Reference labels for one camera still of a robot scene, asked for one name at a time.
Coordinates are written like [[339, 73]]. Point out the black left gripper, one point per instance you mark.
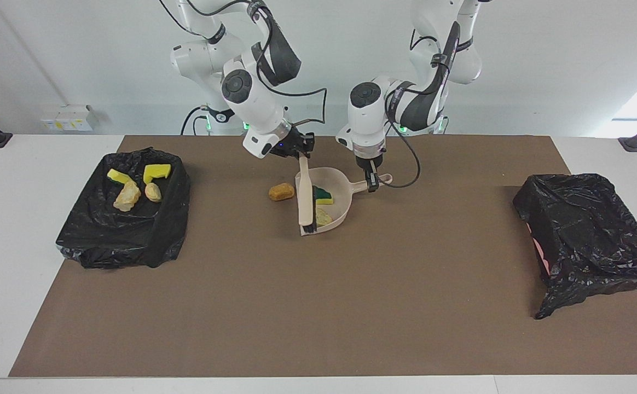
[[368, 164]]

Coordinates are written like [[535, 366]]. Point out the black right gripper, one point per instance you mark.
[[290, 145]]

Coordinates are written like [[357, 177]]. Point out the beige plastic dustpan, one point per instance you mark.
[[340, 189]]

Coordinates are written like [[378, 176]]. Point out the beige hand brush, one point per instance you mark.
[[305, 191]]

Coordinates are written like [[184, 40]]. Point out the green yellow sponge piece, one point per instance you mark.
[[157, 172], [323, 195]]

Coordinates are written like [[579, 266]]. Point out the brown bread roll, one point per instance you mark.
[[281, 191]]

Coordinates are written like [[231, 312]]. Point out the pale bread chunk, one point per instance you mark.
[[324, 217]]

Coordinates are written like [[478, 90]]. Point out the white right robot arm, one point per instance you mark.
[[253, 109]]

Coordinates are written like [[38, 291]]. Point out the black bag covered pink bin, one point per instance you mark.
[[586, 230]]

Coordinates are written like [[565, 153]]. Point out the brown table mat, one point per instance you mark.
[[318, 339]]

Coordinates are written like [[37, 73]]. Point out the white wall socket box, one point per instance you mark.
[[67, 117]]

